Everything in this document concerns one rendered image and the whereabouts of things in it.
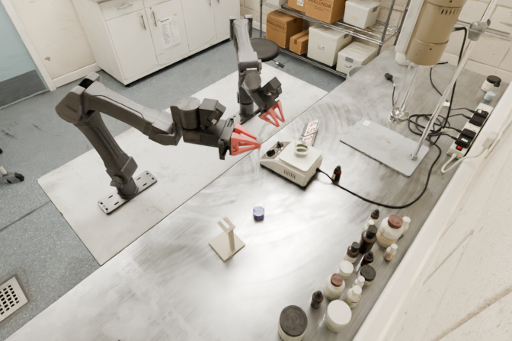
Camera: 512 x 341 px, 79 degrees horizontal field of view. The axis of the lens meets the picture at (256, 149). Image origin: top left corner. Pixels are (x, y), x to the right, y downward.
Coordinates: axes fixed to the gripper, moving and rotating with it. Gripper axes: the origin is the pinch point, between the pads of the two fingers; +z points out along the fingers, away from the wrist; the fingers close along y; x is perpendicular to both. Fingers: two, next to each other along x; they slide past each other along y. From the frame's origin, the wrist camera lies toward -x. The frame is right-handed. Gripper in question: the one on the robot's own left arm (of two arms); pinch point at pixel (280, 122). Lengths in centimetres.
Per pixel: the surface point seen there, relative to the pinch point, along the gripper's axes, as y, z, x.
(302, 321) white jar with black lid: -51, 36, -20
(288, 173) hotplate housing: -11.6, 15.6, 0.3
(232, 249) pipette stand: -45.0, 18.5, 0.4
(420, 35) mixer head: 23, 4, -47
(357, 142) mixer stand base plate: 21.6, 26.7, -5.5
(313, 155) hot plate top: -2.9, 16.0, -6.5
